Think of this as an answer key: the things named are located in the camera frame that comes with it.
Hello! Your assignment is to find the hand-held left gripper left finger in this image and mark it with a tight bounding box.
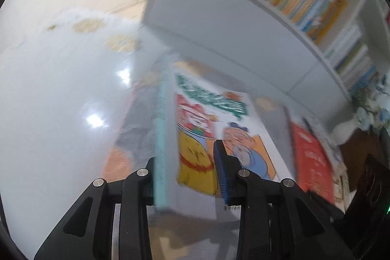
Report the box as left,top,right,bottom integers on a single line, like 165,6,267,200
33,157,156,260

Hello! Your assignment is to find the white bookshelf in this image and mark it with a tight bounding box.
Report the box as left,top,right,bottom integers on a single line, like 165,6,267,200
143,0,390,102

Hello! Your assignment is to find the grey fan-patterned rug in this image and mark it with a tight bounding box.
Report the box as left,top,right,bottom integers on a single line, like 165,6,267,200
102,60,293,260

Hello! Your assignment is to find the cartoon cover book teal spine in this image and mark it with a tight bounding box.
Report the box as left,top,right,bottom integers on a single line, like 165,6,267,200
153,54,281,221

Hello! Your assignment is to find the brown wooden cabinet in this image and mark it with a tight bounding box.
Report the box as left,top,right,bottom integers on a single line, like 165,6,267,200
340,127,390,192

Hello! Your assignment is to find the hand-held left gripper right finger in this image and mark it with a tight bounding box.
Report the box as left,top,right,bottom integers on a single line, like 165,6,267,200
213,140,355,260

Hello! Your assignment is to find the red cover book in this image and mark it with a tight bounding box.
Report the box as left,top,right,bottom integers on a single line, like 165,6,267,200
289,121,336,204

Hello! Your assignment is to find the blue white flower bouquet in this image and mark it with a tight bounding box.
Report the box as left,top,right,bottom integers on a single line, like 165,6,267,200
353,71,390,129

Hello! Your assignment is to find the white ceramic vase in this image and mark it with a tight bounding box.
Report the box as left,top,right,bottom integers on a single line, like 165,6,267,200
332,120,363,145

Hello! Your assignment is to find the row of white blue books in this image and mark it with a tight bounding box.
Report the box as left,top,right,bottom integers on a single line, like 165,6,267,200
324,24,378,93

